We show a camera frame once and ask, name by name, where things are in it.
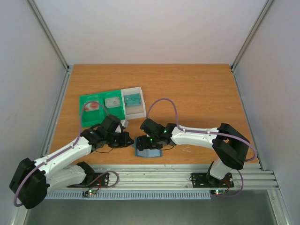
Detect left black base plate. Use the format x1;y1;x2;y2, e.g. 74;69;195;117
68;172;110;188

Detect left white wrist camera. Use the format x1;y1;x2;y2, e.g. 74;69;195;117
120;120;129;129

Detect grey card in green bin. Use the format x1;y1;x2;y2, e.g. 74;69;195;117
105;97;122;109

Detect aluminium corner post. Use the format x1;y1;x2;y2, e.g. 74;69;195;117
26;0;69;71
231;0;275;73

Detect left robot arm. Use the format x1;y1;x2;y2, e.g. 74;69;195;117
9;115;134;209

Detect teal leather card holder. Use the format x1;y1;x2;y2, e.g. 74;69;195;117
133;138;163;158

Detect right small circuit board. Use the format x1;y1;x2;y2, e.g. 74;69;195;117
210;189;227;196

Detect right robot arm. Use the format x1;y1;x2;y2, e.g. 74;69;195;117
136;119;249;187

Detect white translucent plastic bin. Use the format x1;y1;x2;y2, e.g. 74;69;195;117
120;87;146;120

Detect teal cards in white bin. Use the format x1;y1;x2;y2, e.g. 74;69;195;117
124;93;142;107

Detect left small circuit board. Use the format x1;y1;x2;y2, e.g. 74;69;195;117
82;189;98;197

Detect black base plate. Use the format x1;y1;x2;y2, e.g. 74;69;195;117
68;172;110;188
189;172;234;188

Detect small circuit board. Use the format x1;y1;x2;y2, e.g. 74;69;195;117
82;189;98;197
210;189;227;196

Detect green plastic bin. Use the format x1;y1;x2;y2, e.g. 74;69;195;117
79;90;125;128

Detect grey slotted cable duct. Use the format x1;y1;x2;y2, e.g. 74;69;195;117
46;190;211;201

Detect left aluminium corner post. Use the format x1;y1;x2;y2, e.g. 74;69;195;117
26;0;69;71

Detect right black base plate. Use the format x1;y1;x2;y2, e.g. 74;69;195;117
189;172;234;188

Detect card with red circle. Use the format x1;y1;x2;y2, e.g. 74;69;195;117
84;101;99;112

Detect right aluminium corner post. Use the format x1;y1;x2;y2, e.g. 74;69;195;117
231;0;275;73

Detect aluminium front rail frame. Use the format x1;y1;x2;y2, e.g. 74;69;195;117
21;164;279;191

